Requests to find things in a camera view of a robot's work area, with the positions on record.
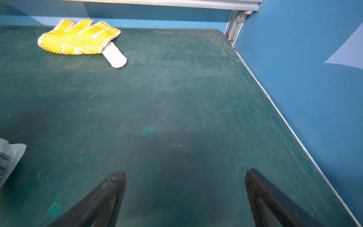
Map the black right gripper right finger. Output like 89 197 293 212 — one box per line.
244 168 324 227

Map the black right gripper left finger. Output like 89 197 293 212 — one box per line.
48 171 127 227

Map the white purple oats bag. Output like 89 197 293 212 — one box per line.
0 138 26 187

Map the yellow dotted work glove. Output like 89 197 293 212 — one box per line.
37 19 127 69

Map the aluminium frame post right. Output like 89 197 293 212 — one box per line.
224 10 253 46

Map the aluminium frame rail back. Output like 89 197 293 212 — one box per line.
73 0 263 11

